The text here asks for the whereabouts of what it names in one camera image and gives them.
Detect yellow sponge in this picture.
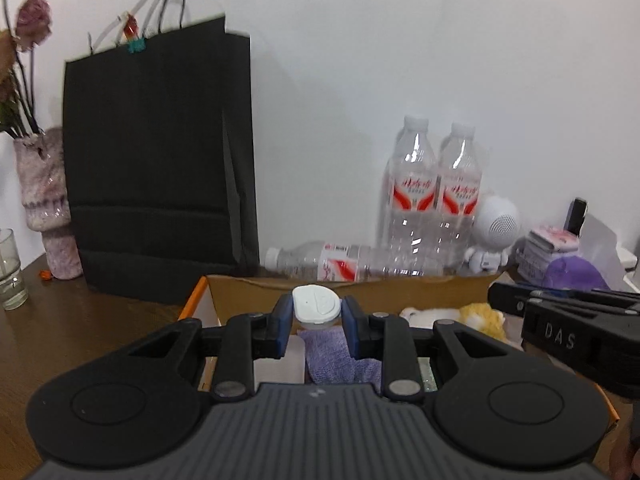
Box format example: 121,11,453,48
398,301,509,344

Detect pink speckled vase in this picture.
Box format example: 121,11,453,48
13,127,82,281

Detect purple tissue pack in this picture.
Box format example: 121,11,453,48
542,214,631,292

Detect clear drinking glass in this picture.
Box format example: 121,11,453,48
0,229,28,311

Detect dried pink flowers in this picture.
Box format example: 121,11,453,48
1,0,52,140

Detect black paper bag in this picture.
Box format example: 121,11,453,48
63,15,259,304

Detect white round robot speaker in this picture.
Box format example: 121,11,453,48
464,195,521,274

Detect right water bottle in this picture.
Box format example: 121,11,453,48
435,122,483,273

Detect purple cloth in box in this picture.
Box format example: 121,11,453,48
297,326,382,391

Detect translucent plastic container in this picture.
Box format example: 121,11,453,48
254,335,306,391

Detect small white oval case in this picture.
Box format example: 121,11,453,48
292,284,342,330

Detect red cardboard box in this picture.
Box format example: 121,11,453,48
177,271,622,436

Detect lying water bottle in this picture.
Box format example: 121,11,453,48
264,240,444,283

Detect left water bottle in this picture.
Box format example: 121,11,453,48
378,115,442,275

